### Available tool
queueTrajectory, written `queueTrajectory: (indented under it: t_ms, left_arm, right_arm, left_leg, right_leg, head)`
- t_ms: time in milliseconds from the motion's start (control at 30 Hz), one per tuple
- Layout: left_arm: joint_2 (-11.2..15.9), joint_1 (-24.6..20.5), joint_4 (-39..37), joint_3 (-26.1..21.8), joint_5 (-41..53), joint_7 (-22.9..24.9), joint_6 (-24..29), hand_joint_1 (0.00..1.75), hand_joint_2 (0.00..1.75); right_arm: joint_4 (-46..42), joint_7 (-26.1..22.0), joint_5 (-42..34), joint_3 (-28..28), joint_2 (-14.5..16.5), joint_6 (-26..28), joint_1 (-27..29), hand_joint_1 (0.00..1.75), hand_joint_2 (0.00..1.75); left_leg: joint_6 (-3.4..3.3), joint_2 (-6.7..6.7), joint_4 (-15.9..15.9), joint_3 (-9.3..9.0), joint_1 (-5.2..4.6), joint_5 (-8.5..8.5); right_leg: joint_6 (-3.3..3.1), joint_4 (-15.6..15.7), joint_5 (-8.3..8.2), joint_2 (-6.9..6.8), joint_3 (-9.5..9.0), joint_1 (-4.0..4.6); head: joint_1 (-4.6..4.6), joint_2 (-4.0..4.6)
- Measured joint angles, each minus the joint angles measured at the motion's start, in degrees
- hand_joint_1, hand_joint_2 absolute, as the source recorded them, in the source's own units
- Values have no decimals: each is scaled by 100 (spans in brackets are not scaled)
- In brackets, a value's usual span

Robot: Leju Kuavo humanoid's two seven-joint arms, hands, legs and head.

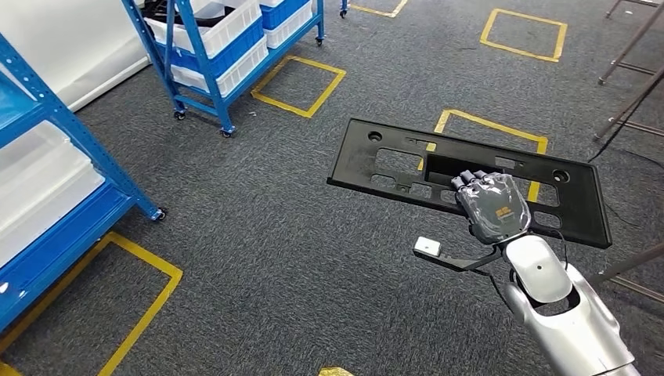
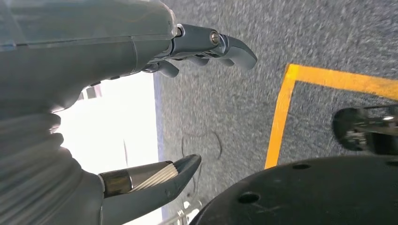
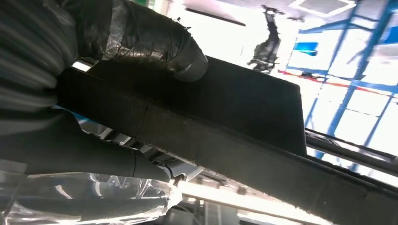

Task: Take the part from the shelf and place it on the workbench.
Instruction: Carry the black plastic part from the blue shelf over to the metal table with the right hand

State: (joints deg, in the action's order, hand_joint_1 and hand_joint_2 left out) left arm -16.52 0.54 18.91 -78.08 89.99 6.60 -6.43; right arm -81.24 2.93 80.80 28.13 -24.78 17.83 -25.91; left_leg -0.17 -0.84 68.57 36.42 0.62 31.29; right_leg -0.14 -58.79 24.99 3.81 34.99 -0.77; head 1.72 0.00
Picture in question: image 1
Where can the white car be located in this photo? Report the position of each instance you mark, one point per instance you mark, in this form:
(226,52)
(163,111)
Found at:
(67,46)

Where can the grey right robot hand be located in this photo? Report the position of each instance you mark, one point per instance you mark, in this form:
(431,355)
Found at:
(495,210)

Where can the yellow floor tape piece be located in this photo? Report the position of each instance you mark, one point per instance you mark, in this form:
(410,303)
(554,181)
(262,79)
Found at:
(336,372)

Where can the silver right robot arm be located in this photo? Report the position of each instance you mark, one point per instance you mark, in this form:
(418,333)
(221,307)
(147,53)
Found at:
(570,327)

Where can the white plastic bin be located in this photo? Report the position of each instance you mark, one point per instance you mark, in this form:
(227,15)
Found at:
(244,70)
(290,31)
(31,228)
(233,26)
(36,155)

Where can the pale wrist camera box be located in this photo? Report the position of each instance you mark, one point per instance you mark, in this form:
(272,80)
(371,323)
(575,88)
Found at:
(427,247)

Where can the blue metal shelf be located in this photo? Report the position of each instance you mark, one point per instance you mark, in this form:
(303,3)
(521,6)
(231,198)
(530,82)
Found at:
(62,259)

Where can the black parts in bin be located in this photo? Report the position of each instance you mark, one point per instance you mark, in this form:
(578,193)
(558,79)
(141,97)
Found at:
(155,10)

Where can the grey metal stand frame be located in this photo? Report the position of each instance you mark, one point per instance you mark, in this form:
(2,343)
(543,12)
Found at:
(627,263)
(631,44)

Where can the blue plastic bin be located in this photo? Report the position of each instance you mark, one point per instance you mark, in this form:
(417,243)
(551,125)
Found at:
(238,52)
(282,13)

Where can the yellow floor tape square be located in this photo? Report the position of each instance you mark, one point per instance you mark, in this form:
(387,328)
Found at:
(316,66)
(529,16)
(373,11)
(498,126)
(150,258)

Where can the black plastic plate part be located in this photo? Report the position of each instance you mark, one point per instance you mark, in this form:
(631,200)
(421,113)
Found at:
(352,166)

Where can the blue rack on casters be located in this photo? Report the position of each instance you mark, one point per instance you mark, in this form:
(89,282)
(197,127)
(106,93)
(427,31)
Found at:
(203,67)

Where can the black camera bracket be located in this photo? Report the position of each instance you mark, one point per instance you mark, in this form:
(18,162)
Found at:
(456,263)

